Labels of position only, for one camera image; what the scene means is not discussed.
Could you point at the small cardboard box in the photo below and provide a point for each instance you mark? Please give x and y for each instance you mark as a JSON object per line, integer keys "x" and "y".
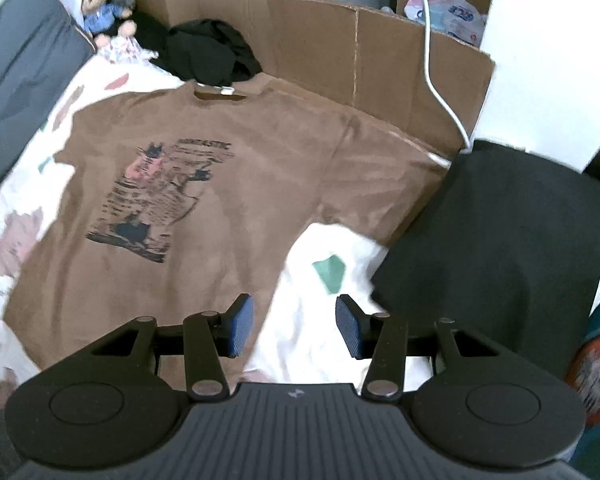
{"x": 165, "y": 5}

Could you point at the brown printed t-shirt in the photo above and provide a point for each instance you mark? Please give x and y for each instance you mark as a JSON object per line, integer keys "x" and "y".
{"x": 260, "y": 160}

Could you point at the grey pillow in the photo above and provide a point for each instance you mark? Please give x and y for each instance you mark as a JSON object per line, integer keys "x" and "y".
{"x": 20, "y": 85}

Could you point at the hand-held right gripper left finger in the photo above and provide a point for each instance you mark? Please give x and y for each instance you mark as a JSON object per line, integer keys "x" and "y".
{"x": 240, "y": 327}

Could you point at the folded black garment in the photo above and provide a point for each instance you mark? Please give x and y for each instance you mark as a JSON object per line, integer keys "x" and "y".
{"x": 495, "y": 250}

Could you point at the teal cloth with orange print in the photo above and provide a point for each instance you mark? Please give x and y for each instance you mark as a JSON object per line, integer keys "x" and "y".
{"x": 597, "y": 370}

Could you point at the plush doll in floral dress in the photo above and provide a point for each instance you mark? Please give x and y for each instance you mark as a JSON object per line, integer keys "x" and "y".
{"x": 122, "y": 47}

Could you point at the crumpled black garment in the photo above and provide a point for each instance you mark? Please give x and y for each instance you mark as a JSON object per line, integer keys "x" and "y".
{"x": 205, "y": 52}

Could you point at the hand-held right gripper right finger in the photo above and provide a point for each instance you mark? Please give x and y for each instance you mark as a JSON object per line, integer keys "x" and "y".
{"x": 347, "y": 325}

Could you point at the white bear print bed sheet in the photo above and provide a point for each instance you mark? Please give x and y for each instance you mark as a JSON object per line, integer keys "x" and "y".
{"x": 310, "y": 310}

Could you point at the plush bear in blue shirt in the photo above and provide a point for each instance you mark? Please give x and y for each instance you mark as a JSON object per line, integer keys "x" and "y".
{"x": 102, "y": 12}

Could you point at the flattened cardboard box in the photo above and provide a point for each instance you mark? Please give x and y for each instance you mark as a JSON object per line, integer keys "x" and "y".
{"x": 310, "y": 45}

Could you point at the pink white plastic packet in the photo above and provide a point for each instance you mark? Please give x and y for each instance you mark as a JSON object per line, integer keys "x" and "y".
{"x": 455, "y": 15}

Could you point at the dark cloth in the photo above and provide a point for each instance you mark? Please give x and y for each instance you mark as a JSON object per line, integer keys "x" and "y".
{"x": 147, "y": 35}

